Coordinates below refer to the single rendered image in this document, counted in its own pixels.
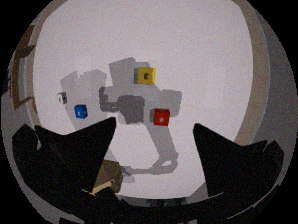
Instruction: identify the red block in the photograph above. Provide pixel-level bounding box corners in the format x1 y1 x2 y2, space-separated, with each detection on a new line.
153 108 170 127

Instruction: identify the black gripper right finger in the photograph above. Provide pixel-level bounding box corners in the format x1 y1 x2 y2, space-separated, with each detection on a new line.
193 123 267 197

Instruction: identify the blue block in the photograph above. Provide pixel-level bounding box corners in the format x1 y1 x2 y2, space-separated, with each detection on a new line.
74 104 88 119

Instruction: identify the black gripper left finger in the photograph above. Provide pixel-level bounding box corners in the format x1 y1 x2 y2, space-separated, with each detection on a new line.
35 117 117 193

